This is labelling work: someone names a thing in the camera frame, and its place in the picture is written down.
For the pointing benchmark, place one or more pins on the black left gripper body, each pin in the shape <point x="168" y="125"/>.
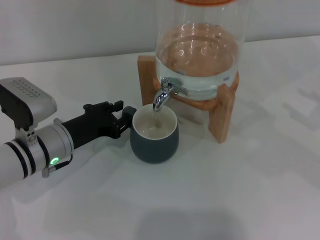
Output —
<point x="92" y="127"/>

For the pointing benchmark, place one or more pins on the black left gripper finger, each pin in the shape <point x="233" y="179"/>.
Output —
<point x="117" y="106"/>
<point x="125" y="122"/>

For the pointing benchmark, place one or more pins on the dark grey ceramic cup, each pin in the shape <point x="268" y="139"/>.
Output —
<point x="155" y="150"/>

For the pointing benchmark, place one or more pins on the chrome dispenser faucet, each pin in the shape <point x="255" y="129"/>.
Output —
<point x="160" y="98"/>

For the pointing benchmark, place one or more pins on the wooden dispenser stand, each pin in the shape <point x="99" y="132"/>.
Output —
<point x="222" y="117"/>

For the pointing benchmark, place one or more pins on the glass water dispenser jar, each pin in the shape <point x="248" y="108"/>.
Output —
<point x="200" y="37"/>

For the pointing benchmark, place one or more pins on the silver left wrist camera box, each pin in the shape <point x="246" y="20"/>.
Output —
<point x="30" y="97"/>

